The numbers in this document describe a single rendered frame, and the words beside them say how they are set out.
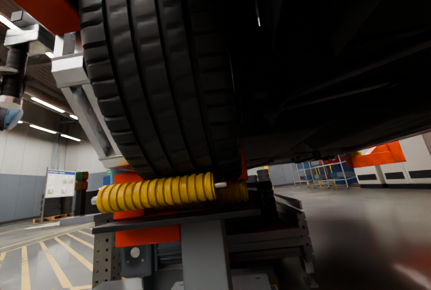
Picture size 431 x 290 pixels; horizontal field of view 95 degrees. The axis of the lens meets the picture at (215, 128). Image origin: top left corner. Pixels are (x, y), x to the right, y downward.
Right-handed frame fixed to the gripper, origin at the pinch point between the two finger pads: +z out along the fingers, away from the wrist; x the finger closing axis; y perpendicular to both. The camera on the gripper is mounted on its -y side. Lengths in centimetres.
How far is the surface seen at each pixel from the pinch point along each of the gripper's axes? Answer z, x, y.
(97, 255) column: -29, -74, 59
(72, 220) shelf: -29, -54, 39
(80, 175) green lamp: -26, -54, 19
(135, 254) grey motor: 9, -40, 52
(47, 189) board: -636, -651, -32
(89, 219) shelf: -21, -54, 40
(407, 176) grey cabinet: 385, -399, 58
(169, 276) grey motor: 15, -56, 66
